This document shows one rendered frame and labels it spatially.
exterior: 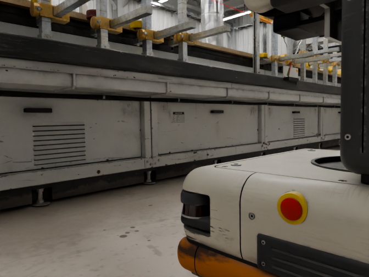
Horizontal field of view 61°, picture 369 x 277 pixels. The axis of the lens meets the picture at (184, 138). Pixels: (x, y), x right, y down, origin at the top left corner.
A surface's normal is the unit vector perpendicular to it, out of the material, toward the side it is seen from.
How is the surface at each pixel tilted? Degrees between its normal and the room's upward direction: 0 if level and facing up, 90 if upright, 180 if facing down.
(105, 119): 90
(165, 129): 90
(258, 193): 62
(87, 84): 90
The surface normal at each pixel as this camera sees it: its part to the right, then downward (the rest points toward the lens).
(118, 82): 0.70, 0.03
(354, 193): -0.35, -0.85
